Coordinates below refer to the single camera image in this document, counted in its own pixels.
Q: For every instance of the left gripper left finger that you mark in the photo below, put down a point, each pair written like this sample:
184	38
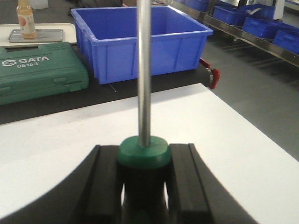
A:
91	194

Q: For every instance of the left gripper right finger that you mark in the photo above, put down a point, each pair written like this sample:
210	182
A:
195	196

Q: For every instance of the green black screwdriver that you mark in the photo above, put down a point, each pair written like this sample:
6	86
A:
144	159

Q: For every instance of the small metal tray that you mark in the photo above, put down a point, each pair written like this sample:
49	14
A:
42	35

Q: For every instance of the green SATA tool case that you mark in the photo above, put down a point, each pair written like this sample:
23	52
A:
47	70

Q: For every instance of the steel shelf rack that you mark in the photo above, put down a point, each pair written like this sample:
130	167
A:
263	44

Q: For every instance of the orange juice bottle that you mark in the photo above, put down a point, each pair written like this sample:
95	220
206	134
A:
26	19

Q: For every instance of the red metal table frame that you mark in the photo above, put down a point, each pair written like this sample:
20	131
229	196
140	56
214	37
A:
213	73

